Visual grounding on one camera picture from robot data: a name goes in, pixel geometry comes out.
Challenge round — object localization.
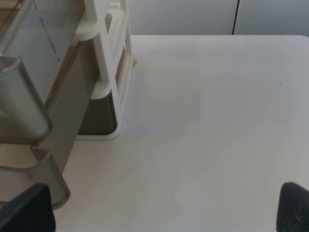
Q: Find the white plastic drawer cabinet frame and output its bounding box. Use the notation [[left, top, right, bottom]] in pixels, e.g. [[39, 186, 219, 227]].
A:
[[74, 0, 134, 141]]

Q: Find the smoky transparent drawer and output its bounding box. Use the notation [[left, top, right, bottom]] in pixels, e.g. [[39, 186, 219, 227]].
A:
[[0, 40, 98, 209], [78, 93, 117, 135], [0, 0, 84, 145]]

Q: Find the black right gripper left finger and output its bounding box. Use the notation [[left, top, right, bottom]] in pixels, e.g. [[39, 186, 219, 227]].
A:
[[0, 183, 56, 232]]

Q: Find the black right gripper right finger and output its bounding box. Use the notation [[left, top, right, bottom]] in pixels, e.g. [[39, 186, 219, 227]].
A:
[[276, 182, 309, 232]]

